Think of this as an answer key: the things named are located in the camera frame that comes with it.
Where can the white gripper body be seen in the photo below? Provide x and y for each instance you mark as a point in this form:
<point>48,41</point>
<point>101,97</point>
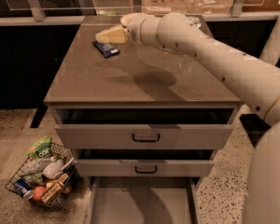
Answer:
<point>133,30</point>

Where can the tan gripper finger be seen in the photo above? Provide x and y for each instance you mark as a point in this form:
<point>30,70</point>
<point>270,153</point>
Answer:
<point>116,34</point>

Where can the blue rxbar blueberry bar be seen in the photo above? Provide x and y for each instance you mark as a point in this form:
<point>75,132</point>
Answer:
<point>106,49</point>

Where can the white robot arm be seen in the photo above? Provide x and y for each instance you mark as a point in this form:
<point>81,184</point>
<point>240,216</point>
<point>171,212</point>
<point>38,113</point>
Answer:
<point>255,81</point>

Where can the grey drawer cabinet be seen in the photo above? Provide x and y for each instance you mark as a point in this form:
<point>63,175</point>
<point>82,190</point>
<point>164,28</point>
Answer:
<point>140,85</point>

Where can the grey top drawer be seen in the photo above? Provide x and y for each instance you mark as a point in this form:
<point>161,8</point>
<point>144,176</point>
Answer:
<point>144,136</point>

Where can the grey drawer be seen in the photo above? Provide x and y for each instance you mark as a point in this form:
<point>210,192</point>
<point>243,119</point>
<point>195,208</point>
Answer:
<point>144,136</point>
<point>165,163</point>
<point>143,200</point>

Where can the grey middle drawer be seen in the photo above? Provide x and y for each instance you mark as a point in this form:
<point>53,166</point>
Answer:
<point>165,163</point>

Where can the grey bottom drawer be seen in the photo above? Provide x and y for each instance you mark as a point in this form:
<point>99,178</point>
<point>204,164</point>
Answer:
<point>143,200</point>

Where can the white paper bowl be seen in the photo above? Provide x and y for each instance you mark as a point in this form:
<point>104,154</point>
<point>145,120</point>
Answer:
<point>127,18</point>

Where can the cardboard box left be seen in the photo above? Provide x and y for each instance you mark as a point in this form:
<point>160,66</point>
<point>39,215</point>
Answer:
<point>163,6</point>

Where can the green soda can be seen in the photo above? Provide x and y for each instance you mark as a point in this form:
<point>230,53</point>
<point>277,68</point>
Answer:
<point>196,21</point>

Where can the glass railing barrier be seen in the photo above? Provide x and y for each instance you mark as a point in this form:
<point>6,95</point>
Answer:
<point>48,12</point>

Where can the green chip bag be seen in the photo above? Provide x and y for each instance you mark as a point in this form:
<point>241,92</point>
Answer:
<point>40,148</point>

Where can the white plastic bottle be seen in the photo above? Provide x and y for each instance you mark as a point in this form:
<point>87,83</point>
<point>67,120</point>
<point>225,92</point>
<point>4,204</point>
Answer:
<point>53,169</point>

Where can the clear plastic water bottle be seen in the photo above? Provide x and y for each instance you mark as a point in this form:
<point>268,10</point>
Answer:
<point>35,166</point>

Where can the brown snack box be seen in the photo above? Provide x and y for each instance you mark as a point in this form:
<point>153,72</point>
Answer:
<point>54,190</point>

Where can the orange fruit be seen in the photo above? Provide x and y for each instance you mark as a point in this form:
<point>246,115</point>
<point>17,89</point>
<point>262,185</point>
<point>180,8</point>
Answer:
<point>38,192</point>

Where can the blue soda can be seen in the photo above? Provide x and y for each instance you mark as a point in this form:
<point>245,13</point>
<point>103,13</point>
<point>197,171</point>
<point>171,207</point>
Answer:
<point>23,189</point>

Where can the wire basket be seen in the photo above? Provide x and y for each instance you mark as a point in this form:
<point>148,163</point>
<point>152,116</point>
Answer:
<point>37,179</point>

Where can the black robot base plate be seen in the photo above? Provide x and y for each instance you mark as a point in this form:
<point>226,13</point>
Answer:
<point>254,127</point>

